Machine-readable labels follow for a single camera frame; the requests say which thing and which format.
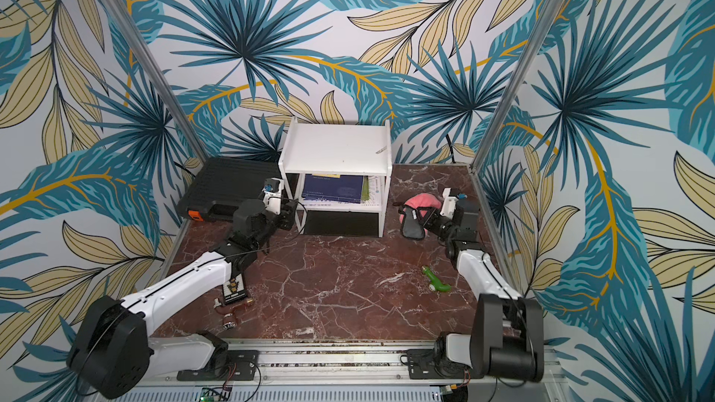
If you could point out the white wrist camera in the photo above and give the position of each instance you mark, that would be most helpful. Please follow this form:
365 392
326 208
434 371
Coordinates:
272 195
451 203

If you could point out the black plastic tool case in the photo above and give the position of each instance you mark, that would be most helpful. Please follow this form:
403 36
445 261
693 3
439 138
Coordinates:
222 185

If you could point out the dark blue book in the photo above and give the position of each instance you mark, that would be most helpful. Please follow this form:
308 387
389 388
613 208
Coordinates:
343 188

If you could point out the white two-tier bookshelf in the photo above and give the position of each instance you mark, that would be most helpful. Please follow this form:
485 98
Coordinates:
329 149

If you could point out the aluminium front rail frame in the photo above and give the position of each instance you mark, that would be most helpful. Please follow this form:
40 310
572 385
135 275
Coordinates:
349 371

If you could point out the pink cloth with black trim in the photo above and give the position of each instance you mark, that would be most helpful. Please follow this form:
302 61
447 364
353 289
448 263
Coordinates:
413 215

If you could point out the white green booklet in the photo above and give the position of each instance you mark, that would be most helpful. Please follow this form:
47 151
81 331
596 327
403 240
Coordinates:
372 190

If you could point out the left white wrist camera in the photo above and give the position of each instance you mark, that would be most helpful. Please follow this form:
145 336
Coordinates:
272 195

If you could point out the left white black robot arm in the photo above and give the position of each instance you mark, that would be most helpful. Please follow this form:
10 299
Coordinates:
115 347

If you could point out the black card with yellow pattern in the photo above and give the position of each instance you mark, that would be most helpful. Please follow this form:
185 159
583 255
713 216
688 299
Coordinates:
234 290

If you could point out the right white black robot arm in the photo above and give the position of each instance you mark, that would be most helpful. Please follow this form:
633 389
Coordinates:
507 335

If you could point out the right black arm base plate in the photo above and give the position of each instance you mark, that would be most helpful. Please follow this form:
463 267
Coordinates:
449 358

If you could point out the green plastic tool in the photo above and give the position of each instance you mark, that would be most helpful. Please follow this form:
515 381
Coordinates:
435 284

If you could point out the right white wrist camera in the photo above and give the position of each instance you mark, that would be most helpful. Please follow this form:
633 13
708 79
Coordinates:
451 203

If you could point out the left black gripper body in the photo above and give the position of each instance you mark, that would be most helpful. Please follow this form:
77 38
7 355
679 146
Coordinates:
286 220

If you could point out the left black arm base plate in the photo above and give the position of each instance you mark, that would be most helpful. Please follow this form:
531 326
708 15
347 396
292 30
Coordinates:
225 364

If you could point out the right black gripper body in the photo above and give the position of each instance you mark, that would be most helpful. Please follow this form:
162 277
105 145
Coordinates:
434 221

